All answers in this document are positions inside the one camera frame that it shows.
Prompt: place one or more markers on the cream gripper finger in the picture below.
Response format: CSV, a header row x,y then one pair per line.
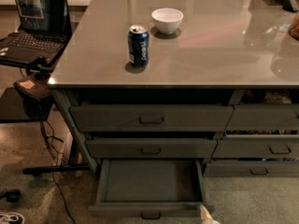
x,y
206,217

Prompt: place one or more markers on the grey drawer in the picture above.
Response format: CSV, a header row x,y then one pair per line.
x,y
151,118
257,148
264,117
150,189
151,147
252,169

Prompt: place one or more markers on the blue soda can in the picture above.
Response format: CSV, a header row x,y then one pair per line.
x,y
138,42

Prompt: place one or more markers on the black object on floor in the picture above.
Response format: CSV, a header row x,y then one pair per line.
x,y
12,195

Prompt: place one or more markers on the white sneaker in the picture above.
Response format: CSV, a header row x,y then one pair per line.
x,y
11,218

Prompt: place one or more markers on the white ceramic bowl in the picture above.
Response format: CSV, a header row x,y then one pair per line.
x,y
167,20

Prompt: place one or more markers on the brown item at counter edge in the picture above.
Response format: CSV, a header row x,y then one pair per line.
x,y
294,28

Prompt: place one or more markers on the black laptop stand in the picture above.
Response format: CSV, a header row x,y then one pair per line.
x,y
29,100

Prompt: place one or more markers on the black open laptop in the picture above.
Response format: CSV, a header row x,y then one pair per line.
x,y
43,34

